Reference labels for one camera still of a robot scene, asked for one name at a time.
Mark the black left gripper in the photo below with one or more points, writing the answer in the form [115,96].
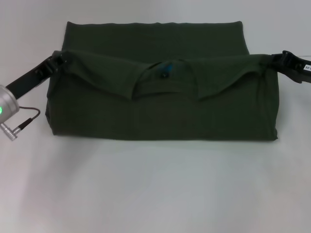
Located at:
[31,76]

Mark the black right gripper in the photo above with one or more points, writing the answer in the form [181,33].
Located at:
[297,68]

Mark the dark green FREE t-shirt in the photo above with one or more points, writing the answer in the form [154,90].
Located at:
[158,109]

